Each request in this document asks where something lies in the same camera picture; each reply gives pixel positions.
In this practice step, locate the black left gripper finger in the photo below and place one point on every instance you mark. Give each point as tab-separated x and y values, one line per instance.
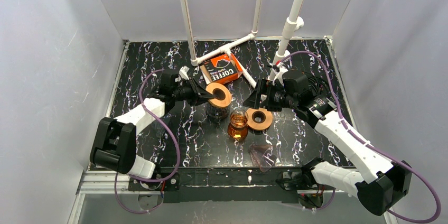
196	87
203	97

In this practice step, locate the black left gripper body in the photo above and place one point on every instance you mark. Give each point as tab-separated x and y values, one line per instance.
190	91

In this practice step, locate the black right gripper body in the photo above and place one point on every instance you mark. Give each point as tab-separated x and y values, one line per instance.
263	94

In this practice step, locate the wooden ring dripper holder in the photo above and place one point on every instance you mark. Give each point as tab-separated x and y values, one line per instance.
222	96

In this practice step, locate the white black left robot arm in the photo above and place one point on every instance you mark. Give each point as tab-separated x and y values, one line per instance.
114	145

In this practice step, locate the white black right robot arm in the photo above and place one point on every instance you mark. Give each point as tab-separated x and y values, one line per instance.
378	182

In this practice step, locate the orange coffee filter box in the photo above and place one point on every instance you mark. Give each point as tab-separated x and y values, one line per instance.
221	69

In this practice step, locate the pink translucent plastic dripper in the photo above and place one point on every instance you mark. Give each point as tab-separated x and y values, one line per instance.
262	156

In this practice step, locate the clear glass server pitcher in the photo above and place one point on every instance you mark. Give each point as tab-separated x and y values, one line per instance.
217	114

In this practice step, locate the amber glass server pitcher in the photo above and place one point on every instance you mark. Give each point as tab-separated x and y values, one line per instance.
238	124

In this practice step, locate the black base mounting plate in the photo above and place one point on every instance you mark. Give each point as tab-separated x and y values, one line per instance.
222	184

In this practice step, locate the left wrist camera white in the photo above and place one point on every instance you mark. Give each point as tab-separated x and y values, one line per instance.
183	73

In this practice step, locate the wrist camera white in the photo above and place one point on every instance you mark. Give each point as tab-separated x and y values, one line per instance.
183	73
277	72

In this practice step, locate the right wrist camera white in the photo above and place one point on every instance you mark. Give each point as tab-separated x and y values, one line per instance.
277	72

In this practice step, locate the white PVC pipe frame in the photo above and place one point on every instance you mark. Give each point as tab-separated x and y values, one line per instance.
237	20

